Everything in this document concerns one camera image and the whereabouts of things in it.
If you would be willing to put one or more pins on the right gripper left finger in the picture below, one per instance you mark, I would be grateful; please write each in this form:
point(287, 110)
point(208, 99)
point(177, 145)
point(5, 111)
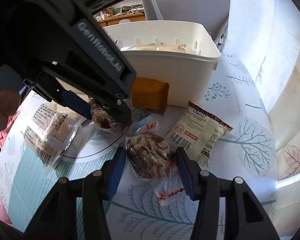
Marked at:
point(56, 217)

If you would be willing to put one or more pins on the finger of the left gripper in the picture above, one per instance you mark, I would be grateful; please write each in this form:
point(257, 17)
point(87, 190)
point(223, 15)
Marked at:
point(119, 110)
point(68, 98)

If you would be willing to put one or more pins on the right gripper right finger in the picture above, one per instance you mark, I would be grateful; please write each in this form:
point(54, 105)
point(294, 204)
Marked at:
point(245, 218)

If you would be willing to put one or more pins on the nut cluster packet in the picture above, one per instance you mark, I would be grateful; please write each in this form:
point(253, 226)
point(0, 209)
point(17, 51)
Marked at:
point(153, 159)
point(106, 122)

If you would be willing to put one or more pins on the clear pastry packet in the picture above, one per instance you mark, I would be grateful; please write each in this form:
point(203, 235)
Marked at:
point(178, 48)
point(51, 131)

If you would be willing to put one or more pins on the white red small sachet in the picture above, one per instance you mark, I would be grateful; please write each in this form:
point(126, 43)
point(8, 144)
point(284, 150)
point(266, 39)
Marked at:
point(197, 131)

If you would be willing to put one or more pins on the person's left hand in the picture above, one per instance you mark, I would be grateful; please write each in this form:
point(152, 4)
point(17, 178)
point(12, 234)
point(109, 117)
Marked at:
point(9, 103)

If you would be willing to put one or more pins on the white orange snack bar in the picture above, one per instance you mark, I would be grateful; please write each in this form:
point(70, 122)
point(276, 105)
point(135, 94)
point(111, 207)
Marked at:
point(150, 94)

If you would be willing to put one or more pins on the white plastic storage bin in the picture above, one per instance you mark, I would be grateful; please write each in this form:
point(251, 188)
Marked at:
point(188, 75)

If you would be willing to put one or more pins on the wooden desk with drawers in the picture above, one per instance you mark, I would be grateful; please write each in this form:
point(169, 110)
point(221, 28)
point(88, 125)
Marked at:
point(116, 19)

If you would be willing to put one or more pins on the floral curtain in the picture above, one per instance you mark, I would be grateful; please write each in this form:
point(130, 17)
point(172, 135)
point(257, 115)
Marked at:
point(265, 35)

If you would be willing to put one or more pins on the grey office chair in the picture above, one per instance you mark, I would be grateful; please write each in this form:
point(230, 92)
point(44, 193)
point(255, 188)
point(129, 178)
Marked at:
point(212, 14)

